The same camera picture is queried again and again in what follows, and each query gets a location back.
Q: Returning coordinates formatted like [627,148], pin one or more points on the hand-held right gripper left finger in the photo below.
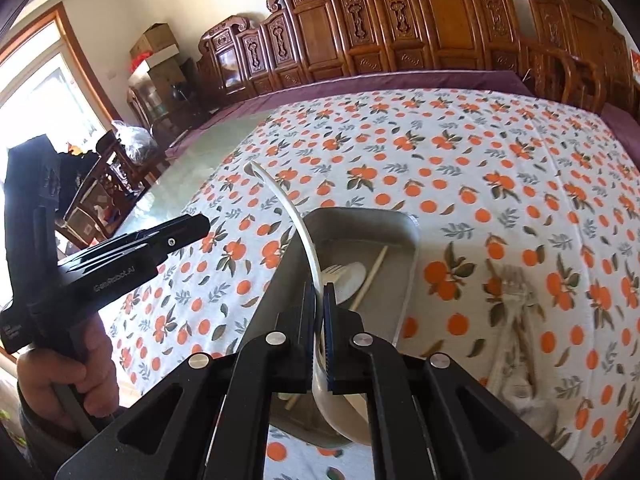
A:
[295,355]

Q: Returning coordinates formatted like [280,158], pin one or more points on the small metal spoon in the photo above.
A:
[527,407]

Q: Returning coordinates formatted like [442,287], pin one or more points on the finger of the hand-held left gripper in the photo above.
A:
[150,227]
[180,237]

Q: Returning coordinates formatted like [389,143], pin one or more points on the person's left forearm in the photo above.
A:
[40,440]

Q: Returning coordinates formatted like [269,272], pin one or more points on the black clothing pile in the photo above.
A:
[82,162]

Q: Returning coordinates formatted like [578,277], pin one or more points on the white plastic spoon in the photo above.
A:
[352,280]

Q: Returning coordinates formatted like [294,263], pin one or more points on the wooden door frame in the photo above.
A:
[80,60]

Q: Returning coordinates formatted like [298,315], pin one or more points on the person's left hand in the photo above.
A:
[90,365]

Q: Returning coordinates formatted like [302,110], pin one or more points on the carved wooden sofa bench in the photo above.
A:
[375,25]

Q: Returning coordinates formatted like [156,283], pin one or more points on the crumpled plastic bag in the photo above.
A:
[134,140]

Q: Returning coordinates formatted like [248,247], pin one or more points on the carved wooden chair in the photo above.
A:
[110,190]

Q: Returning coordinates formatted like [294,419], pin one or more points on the brown cardboard box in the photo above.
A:
[155,37]

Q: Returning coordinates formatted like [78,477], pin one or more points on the white flat box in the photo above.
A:
[162,56]

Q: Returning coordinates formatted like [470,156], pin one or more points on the wooden glass cabinet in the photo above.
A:
[160,95]

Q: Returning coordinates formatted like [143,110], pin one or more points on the rectangular metal tray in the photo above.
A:
[360,230]

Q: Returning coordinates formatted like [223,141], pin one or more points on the red decoration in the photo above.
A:
[139,64]

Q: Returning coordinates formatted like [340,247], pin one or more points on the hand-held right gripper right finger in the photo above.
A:
[345,355]

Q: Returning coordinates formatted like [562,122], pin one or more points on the red gift box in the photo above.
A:
[635,66]

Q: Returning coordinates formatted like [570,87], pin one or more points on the orange print tablecloth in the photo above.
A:
[450,160]

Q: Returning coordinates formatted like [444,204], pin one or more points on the carved wooden armchair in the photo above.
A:
[580,35]

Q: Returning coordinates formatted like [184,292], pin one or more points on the purple armchair cushion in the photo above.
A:
[622,112]

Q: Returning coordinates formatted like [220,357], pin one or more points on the clear plastic fork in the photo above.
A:
[512,285]

